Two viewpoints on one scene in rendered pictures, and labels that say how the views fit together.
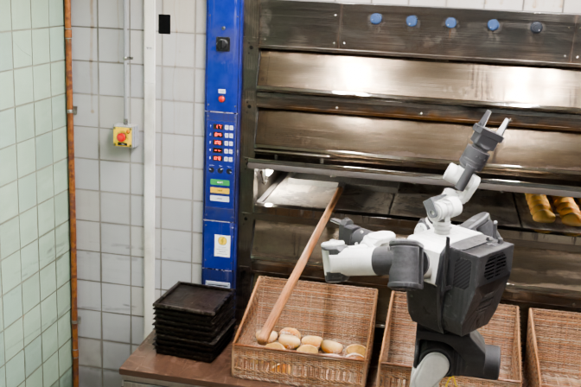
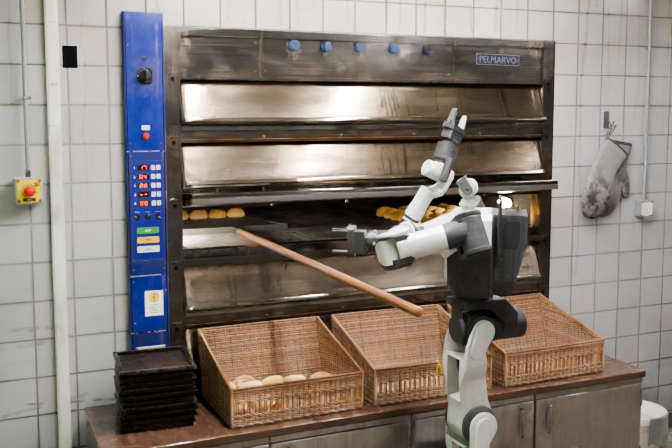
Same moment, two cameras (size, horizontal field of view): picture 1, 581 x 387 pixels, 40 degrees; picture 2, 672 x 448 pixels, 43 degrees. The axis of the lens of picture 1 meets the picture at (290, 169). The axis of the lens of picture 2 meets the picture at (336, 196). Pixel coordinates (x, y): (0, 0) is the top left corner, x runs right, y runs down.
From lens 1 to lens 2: 1.68 m
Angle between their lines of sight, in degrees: 35
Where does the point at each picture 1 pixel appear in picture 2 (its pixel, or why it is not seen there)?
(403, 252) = (476, 221)
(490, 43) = (392, 65)
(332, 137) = (262, 167)
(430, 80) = (346, 102)
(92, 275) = not seen: outside the picture
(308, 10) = (228, 39)
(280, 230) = (212, 274)
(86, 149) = not seen: outside the picture
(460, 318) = (513, 276)
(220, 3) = (139, 32)
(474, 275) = (523, 233)
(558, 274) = not seen: hidden behind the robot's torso
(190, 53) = (103, 89)
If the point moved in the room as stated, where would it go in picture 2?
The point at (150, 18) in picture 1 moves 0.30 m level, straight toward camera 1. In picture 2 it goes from (53, 50) to (92, 46)
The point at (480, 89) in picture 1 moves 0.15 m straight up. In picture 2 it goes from (389, 107) to (389, 74)
